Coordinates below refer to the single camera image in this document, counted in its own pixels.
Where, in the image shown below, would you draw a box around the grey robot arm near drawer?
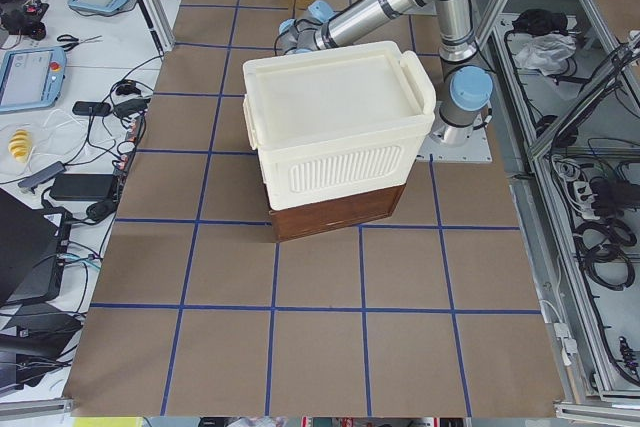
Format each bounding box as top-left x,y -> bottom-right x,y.
274,0 -> 480,76

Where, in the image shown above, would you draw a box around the dark brown wooden drawer cabinet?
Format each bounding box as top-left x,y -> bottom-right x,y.
269,184 -> 406,242

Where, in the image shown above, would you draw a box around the white plastic storage box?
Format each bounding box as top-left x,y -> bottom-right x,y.
243,41 -> 436,211

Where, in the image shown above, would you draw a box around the black power brick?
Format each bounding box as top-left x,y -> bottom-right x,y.
49,173 -> 115,201

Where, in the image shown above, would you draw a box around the white crumpled cloth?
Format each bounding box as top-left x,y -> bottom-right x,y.
514,33 -> 576,76

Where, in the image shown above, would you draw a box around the black scissors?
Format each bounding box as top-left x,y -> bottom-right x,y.
56,34 -> 103,52

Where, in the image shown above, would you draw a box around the black laptop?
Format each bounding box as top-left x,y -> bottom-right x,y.
1,191 -> 71,306

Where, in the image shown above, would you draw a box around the yellow toy on desk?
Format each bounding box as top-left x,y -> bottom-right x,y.
8,129 -> 33,163

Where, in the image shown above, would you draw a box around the blue teach pendant lower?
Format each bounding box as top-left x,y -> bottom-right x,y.
1,46 -> 67,113

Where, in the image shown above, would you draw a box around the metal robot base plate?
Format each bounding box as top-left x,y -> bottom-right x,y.
416,101 -> 493,164

